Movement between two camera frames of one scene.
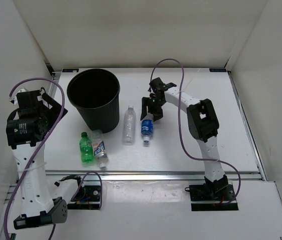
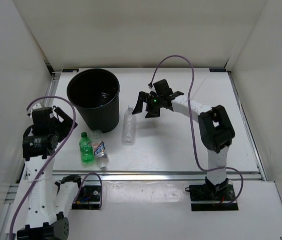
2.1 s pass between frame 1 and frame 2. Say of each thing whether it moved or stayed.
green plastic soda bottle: stayed
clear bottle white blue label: stayed
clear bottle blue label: moved
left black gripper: moved
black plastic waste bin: stayed
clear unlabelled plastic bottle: stayed
